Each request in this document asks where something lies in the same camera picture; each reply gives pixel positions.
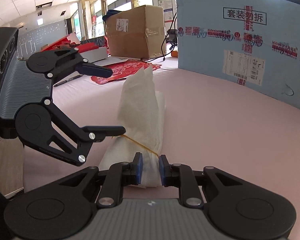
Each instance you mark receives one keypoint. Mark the large blue printed carton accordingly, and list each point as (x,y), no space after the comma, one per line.
(255,43)

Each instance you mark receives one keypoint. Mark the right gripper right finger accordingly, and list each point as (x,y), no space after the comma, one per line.
(182,177)

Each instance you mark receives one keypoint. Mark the sealed brown cardboard box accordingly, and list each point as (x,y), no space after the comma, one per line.
(137,33)

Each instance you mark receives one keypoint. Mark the white flat cardboard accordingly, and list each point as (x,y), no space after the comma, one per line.
(109,61)

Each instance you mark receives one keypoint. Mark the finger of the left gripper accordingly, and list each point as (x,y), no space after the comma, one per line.
(45,128)
(58,64)

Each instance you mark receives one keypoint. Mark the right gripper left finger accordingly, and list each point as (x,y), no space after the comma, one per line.
(118,176)

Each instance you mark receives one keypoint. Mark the red patterned paper bag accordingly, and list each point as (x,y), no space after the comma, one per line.
(123,70)

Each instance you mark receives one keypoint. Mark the orange tray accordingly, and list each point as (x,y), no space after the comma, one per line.
(174,53)

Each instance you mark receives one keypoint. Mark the yellow rubber band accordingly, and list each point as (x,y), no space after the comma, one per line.
(137,143)

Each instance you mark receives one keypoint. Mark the white fabric shopping bag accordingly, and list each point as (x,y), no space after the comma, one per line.
(141,112)

